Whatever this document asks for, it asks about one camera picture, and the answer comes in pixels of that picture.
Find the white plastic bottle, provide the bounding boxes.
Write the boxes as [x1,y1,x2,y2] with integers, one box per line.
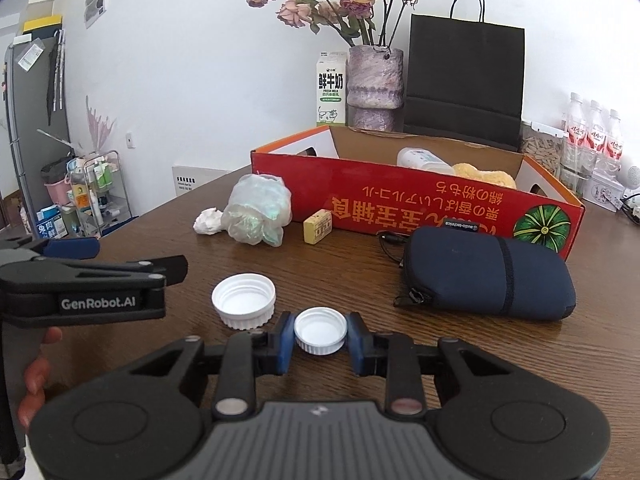
[397,147,457,177]

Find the white board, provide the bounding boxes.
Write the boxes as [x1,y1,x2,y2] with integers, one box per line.
[172,164,236,199]

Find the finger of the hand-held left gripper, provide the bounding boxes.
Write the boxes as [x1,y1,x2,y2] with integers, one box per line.
[0,254,190,289]
[0,232,101,262]

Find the white tin box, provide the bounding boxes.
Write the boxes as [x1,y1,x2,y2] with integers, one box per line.
[590,172,627,210]

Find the yellow and white plush toy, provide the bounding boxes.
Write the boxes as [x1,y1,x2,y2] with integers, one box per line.
[452,162,517,191]

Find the clear plastic bag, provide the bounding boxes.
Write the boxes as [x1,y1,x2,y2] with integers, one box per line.
[221,173,293,248]

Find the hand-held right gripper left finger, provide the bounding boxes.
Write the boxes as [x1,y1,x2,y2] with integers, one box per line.
[130,311,295,420]

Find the pink flower wall decal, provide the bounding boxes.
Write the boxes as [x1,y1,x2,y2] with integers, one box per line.
[84,95,119,154]

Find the large white bottle cap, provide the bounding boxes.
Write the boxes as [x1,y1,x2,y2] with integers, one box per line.
[211,273,277,331]

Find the metal storage cart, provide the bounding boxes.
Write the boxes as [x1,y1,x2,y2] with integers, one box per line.
[65,150,132,239]

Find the red label water bottle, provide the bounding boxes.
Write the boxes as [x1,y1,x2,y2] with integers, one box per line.
[562,92,586,167]
[582,100,606,172]
[602,109,624,177]

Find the clear jar of seeds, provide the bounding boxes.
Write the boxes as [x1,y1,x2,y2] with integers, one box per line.
[520,121,566,179]

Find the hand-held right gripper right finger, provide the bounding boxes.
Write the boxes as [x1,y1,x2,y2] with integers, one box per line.
[346,311,508,417]

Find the dark zip pouch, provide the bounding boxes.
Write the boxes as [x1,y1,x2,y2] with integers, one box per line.
[394,225,577,322]

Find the white round speaker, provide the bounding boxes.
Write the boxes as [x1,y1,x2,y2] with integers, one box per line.
[617,165,640,192]

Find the small yellow box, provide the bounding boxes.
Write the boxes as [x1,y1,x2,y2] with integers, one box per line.
[302,209,334,246]

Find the white and green milk carton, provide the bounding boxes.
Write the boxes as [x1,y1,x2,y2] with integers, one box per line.
[315,51,349,129]

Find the black paper bag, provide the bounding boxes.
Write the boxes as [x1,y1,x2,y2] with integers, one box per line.
[402,0,526,151]

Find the red cardboard box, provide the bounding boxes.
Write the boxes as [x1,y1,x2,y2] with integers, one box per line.
[250,125,586,262]

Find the small white bottle cap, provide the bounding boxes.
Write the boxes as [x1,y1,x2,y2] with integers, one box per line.
[294,307,349,356]

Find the purple ceramic vase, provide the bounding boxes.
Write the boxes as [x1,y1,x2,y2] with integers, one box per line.
[346,46,405,132]

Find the grey refrigerator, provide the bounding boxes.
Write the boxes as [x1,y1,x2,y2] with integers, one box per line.
[4,29,72,233]

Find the white tissue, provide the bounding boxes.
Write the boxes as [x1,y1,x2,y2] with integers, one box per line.
[193,208,224,236]

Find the yellow flat box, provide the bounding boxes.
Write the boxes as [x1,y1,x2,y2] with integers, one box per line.
[22,13,64,37]

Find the blue printed box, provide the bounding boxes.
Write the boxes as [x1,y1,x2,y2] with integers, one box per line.
[35,205,69,240]

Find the pink plastic basket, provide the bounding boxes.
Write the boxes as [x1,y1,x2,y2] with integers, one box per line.
[43,157,74,206]

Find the person's left hand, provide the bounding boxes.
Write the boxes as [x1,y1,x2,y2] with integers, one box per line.
[17,326,64,431]

